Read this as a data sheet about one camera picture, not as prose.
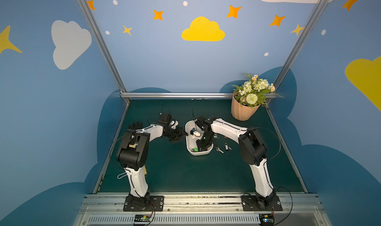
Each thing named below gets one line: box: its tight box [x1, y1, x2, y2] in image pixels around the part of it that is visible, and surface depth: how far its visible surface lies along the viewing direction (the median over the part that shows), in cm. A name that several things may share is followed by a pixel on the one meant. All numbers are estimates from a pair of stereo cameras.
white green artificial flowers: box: [231, 72, 284, 109], surface depth 89 cm
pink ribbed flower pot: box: [231, 91, 261, 122], surface depth 103 cm
